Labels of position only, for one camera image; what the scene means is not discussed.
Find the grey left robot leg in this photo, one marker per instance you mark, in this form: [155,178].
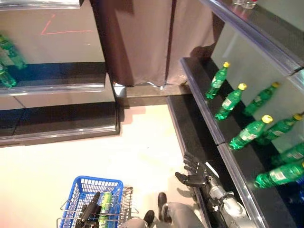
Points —
[135,223]

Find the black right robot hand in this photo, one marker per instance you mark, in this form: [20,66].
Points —
[197,175]

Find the blue plastic shopping basket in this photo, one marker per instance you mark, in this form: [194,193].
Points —
[71,194]

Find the green bottle in basket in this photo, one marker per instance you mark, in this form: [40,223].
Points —
[106,206]

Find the black right robot foot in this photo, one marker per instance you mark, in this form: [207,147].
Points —
[162,204]

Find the grey right robot leg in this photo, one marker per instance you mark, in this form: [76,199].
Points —
[185,216]

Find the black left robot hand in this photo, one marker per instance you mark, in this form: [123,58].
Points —
[91,209]

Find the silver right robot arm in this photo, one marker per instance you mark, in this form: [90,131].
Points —
[225,206]

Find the grey robot leg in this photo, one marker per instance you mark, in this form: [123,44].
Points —
[135,223]
[185,216]

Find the clear water bottle red label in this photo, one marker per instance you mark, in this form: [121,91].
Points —
[238,2]
[250,3]

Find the brown fabric curtain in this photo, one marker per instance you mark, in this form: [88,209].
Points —
[142,35]

